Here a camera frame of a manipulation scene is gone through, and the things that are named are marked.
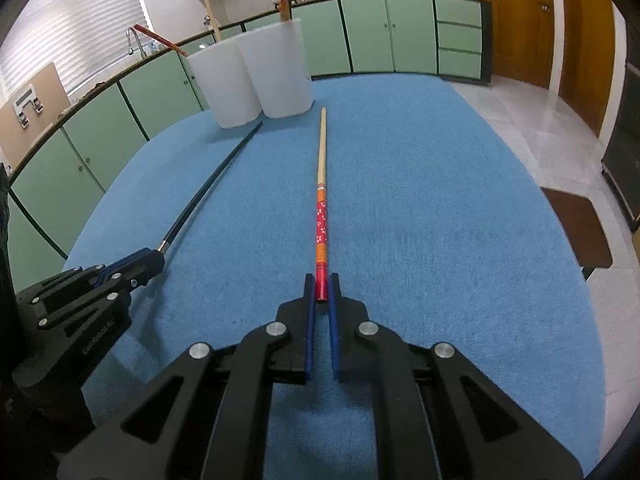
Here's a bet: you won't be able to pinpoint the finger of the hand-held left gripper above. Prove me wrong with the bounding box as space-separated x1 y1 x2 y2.
37 271 152 332
17 247 166 307

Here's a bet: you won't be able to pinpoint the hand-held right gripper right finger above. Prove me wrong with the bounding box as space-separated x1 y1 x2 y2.
329 272 584 480

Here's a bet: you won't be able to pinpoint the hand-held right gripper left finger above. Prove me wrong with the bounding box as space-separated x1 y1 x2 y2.
55 272 317 480

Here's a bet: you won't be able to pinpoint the black chopstick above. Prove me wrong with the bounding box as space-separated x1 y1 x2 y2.
159 121 264 254

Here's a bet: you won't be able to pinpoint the white plastic cup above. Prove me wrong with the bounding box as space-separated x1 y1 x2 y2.
236 17 315 120
186 36 264 130

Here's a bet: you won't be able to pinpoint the blue table mat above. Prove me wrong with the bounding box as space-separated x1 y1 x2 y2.
62 76 607 480

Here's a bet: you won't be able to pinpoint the cardboard sheet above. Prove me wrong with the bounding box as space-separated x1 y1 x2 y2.
0 62 69 172

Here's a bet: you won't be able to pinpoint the metal faucet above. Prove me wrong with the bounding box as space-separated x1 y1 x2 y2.
124 26 146 59

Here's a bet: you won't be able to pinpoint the white window blind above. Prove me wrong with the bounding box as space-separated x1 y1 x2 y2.
0 0 147 97

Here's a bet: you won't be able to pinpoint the green base cabinets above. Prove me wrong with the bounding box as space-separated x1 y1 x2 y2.
7 0 494 262

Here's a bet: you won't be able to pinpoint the black oven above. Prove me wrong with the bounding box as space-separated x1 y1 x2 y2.
600 60 640 234

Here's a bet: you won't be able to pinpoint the wooden door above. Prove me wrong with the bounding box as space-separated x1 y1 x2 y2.
472 0 557 91
556 0 617 137

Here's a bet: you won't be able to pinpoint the grey metal bracket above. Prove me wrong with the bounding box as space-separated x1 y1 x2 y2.
12 84 44 129

